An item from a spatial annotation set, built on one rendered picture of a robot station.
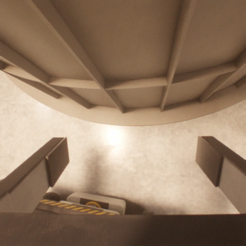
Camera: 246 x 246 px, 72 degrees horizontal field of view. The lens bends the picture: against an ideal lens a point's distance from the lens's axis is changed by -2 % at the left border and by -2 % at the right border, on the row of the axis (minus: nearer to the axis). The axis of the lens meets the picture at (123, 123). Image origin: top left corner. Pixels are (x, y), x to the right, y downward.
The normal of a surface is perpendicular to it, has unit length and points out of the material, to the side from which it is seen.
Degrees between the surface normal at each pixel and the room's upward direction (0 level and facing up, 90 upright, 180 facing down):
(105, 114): 0
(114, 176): 0
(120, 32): 90
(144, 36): 90
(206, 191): 0
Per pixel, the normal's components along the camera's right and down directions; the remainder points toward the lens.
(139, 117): -0.16, -0.14
